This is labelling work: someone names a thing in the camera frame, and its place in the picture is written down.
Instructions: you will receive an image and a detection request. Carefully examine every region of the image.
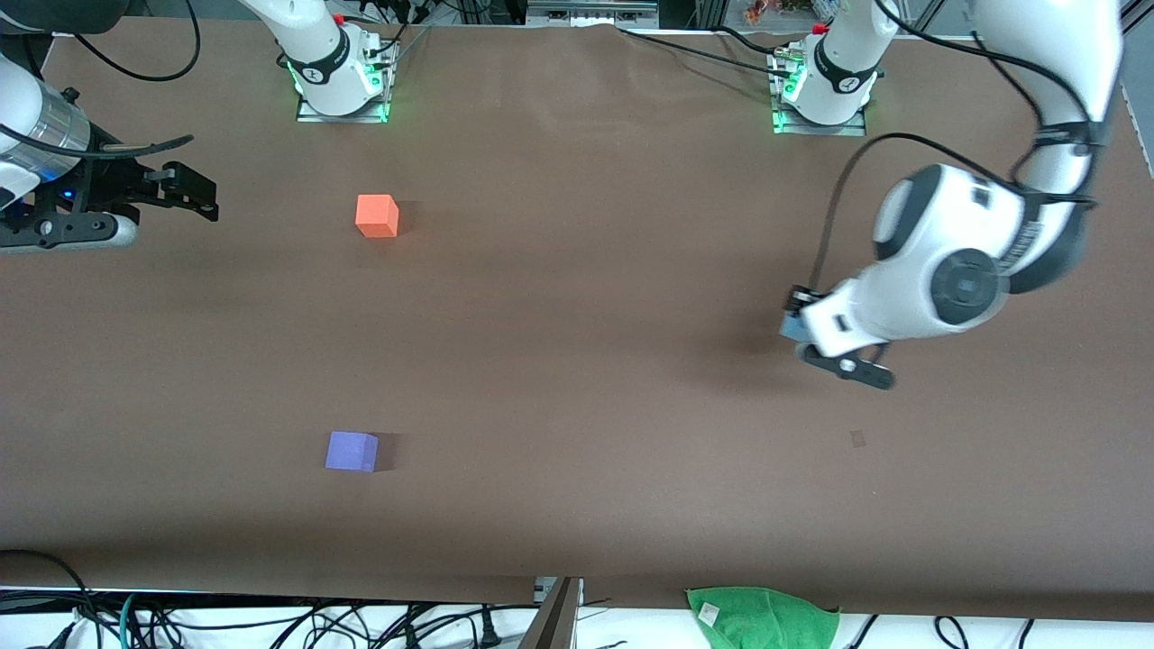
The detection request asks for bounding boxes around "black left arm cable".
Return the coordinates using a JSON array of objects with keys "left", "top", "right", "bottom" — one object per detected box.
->
[{"left": 809, "top": 133, "right": 1096, "bottom": 298}]

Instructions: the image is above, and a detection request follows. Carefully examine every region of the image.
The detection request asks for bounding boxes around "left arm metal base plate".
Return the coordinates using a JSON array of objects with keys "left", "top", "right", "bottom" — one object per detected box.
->
[{"left": 769, "top": 47, "right": 869, "bottom": 137}]

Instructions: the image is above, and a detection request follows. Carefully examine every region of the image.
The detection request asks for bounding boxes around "long black table cable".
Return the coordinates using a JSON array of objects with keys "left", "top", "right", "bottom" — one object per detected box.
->
[{"left": 618, "top": 27, "right": 785, "bottom": 71}]

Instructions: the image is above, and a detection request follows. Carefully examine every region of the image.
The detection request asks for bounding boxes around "grey metal bracket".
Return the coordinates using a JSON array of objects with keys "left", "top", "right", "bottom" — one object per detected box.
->
[{"left": 518, "top": 577, "right": 585, "bottom": 649}]

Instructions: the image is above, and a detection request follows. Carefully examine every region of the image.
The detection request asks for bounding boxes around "silver metal frame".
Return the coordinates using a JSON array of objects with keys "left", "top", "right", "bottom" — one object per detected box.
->
[{"left": 526, "top": 0, "right": 661, "bottom": 26}]

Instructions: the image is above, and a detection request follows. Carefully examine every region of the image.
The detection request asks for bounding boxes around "aluminium frame rail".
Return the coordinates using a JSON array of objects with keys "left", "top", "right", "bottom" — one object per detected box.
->
[{"left": 1121, "top": 77, "right": 1154, "bottom": 177}]

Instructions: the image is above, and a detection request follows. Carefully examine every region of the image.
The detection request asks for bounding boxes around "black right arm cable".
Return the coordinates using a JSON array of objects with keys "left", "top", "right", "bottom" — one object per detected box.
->
[{"left": 72, "top": 0, "right": 201, "bottom": 82}]

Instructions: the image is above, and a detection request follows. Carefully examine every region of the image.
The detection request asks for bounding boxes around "purple block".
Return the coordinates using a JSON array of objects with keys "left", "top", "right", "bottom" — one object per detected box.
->
[{"left": 325, "top": 431, "right": 380, "bottom": 473}]

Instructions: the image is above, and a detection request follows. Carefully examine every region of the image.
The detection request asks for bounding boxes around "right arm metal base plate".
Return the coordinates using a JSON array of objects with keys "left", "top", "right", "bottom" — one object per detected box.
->
[{"left": 296, "top": 36, "right": 399, "bottom": 123}]

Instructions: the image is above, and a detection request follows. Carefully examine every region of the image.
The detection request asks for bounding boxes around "green cloth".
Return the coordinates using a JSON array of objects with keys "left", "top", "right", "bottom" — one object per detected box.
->
[{"left": 685, "top": 587, "right": 841, "bottom": 649}]

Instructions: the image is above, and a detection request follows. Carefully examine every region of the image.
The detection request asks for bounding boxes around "thick black arched cable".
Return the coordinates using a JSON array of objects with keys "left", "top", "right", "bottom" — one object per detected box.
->
[{"left": 0, "top": 548, "right": 105, "bottom": 649}]

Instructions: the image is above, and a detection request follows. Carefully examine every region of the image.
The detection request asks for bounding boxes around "short black table cable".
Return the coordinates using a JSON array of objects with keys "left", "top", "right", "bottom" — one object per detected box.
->
[{"left": 712, "top": 25, "right": 781, "bottom": 53}]

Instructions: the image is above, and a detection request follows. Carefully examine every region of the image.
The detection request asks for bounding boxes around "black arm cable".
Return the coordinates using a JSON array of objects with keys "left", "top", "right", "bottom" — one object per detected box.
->
[
  {"left": 72, "top": 0, "right": 201, "bottom": 82},
  {"left": 809, "top": 133, "right": 1096, "bottom": 298}
]

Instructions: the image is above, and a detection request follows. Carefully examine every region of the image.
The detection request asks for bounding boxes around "orange block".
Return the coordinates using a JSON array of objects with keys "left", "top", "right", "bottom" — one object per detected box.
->
[{"left": 355, "top": 194, "right": 400, "bottom": 239}]

